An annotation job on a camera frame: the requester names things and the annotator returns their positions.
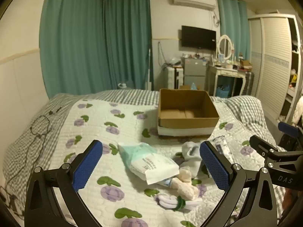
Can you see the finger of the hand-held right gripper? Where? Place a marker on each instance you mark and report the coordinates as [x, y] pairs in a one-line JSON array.
[[288, 129], [259, 144]]

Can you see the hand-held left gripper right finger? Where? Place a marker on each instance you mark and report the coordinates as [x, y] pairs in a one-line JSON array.
[[214, 167]]

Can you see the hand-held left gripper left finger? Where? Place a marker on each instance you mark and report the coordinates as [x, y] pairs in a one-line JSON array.
[[87, 165]]

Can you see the floral tissue packet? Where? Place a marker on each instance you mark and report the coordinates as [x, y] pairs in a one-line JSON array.
[[223, 146]]

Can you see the grey white sock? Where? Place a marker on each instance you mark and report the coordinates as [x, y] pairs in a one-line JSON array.
[[189, 151]]

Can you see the beige sock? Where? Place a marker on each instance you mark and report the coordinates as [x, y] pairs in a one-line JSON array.
[[187, 189]]

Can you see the blue tissue packet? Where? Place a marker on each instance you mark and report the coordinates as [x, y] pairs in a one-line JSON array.
[[167, 182]]

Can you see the white sock with green band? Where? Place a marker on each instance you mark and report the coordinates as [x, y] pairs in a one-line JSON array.
[[165, 201]]

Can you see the white teal wipes packet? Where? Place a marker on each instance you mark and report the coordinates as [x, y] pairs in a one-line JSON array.
[[146, 160]]

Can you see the yellow plush toy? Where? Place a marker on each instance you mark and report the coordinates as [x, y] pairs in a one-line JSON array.
[[294, 76]]

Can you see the dark suitcase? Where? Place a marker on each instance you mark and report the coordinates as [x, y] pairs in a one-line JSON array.
[[249, 84]]

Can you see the blue plastic basket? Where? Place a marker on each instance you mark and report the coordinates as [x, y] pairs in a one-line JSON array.
[[223, 91]]

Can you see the white louvred wardrobe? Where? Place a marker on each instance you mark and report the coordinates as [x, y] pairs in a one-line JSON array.
[[272, 63]]

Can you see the bed with floral quilt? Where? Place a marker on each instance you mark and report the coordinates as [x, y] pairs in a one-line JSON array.
[[23, 134]]

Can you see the white dressing table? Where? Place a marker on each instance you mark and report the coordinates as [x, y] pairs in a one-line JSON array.
[[227, 72]]

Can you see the small brown box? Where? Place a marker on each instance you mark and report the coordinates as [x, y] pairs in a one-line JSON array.
[[245, 63]]

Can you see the cardboard box with teal tissue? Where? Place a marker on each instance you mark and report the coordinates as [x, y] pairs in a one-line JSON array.
[[193, 86]]

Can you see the small blue white box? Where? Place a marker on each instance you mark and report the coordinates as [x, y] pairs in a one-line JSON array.
[[221, 58]]

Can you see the grey small fridge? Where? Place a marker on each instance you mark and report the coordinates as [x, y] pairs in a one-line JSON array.
[[194, 71]]

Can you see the white ribbed suitcase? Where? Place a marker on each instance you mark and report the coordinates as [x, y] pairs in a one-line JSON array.
[[171, 76]]

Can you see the white oval mirror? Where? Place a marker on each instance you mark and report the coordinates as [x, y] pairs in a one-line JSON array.
[[224, 46]]

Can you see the clear plastic bag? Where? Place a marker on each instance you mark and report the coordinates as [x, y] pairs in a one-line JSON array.
[[171, 61]]

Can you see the narrow teal curtain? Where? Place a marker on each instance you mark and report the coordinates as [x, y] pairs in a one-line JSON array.
[[233, 23]]

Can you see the wide teal curtain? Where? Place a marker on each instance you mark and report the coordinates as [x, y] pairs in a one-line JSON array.
[[71, 40]]

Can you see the air conditioner pipe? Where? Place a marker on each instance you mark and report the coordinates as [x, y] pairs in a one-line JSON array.
[[216, 20]]

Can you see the white air conditioner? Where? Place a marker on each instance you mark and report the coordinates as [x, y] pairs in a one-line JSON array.
[[194, 0]]

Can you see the black wall television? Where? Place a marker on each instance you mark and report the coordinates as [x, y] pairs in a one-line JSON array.
[[198, 37]]

